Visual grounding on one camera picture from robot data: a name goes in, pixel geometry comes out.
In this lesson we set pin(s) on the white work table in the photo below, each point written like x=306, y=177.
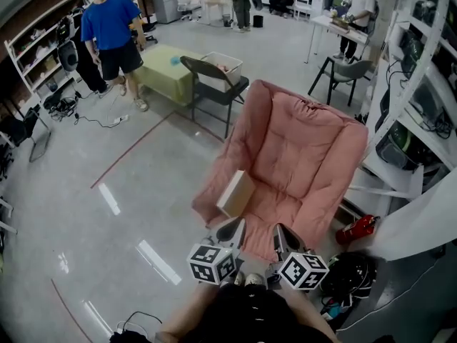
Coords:
x=321, y=21

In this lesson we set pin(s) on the person's white shoe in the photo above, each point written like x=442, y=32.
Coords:
x=255, y=280
x=239, y=279

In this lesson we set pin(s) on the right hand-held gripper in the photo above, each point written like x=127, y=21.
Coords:
x=303, y=270

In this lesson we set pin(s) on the black cantilever frame chair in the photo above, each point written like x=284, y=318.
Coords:
x=16, y=129

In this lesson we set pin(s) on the white bucket with bottles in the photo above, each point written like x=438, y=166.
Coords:
x=333, y=311

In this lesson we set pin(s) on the person's black shorts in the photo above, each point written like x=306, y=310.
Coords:
x=250, y=316

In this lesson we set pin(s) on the white fridge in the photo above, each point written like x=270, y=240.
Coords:
x=164, y=2

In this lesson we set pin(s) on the person's left forearm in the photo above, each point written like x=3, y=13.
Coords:
x=185, y=316

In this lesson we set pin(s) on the black green equipment case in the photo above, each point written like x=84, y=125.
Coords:
x=400, y=145

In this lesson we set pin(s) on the person's right forearm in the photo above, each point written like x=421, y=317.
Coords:
x=314, y=320

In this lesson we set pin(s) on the white rack with black gear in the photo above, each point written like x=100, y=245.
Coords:
x=8, y=228

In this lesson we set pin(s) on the white open shelving unit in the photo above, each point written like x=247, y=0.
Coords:
x=18, y=66

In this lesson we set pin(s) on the small blue object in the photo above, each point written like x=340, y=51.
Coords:
x=176, y=61

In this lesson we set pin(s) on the grey shell chair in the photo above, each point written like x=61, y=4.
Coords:
x=350, y=68

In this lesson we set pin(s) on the black striped backpack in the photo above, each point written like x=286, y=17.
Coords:
x=350, y=273

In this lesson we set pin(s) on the red fire extinguisher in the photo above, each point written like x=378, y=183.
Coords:
x=353, y=231

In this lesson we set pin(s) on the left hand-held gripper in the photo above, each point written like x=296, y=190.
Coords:
x=210, y=263

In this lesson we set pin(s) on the black folding chair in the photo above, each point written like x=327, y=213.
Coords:
x=200, y=68

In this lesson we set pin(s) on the pink padded folding chair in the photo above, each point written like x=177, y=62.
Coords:
x=303, y=148

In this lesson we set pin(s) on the black office chair orange cushion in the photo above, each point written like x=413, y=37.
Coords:
x=150, y=38

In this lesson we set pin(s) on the tan hardcover book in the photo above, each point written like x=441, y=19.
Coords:
x=237, y=195

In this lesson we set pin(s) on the black waste bin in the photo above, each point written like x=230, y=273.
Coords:
x=258, y=21

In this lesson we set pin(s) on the white metal equipment rack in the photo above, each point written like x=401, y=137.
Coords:
x=389, y=177

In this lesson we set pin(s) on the white plastic storage bin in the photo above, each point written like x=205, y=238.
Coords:
x=235, y=73

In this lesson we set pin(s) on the yellow-green covered table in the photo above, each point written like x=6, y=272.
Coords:
x=160, y=70

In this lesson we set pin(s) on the white power strip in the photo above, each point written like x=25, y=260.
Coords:
x=119, y=120

